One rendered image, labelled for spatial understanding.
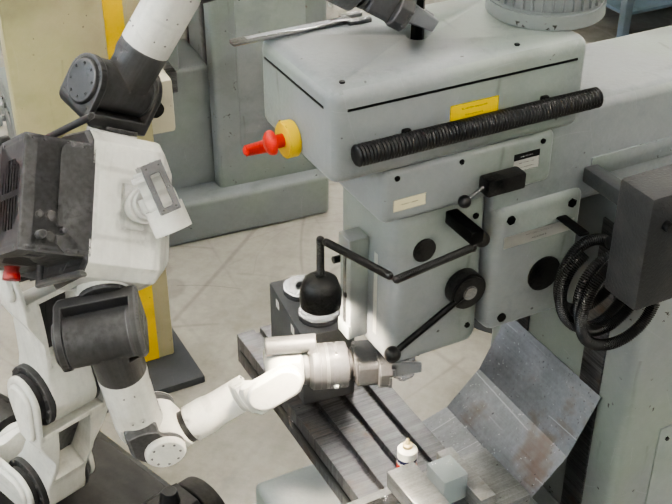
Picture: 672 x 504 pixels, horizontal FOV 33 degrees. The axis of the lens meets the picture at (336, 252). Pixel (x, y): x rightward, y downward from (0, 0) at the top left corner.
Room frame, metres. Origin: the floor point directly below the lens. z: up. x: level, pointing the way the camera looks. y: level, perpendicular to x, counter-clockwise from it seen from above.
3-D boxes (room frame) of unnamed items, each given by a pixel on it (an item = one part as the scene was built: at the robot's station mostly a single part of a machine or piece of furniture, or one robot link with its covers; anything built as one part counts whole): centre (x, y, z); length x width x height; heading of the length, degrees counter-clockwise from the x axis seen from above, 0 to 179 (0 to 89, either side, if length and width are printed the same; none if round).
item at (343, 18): (1.72, 0.06, 1.89); 0.24 x 0.04 x 0.01; 119
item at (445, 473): (1.55, -0.21, 1.07); 0.06 x 0.05 x 0.06; 29
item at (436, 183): (1.72, -0.17, 1.68); 0.34 x 0.24 x 0.10; 118
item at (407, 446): (1.67, -0.14, 1.01); 0.04 x 0.04 x 0.11
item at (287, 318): (2.02, 0.05, 1.06); 0.22 x 0.12 x 0.20; 21
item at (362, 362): (1.69, -0.04, 1.23); 0.13 x 0.12 x 0.10; 9
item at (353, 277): (1.65, -0.03, 1.45); 0.04 x 0.04 x 0.21; 28
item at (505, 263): (1.79, -0.30, 1.47); 0.24 x 0.19 x 0.26; 28
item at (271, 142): (1.59, 0.10, 1.76); 0.04 x 0.03 x 0.04; 28
